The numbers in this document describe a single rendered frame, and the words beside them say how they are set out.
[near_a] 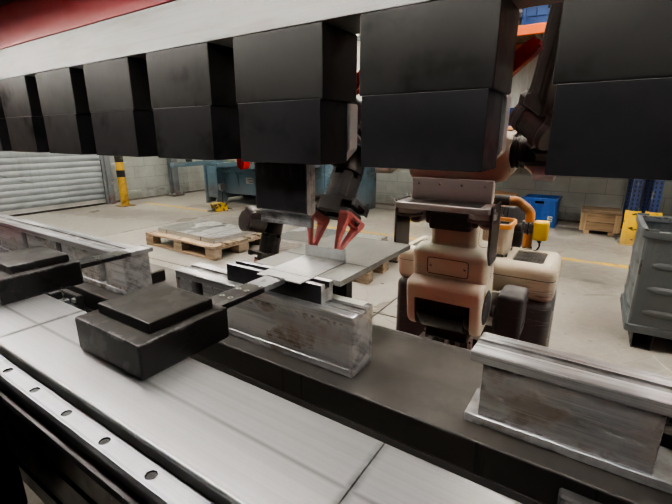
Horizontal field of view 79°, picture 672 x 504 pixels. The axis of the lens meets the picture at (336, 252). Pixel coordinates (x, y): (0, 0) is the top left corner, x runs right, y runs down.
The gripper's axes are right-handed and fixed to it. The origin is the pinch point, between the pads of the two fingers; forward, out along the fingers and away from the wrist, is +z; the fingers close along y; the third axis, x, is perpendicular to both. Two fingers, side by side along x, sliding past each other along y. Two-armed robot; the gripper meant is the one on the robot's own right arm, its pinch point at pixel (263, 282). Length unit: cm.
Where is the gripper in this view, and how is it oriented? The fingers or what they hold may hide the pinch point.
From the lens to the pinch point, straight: 121.1
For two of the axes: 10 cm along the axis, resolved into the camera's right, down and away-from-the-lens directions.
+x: 7.6, 1.9, -6.3
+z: -1.7, 9.8, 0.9
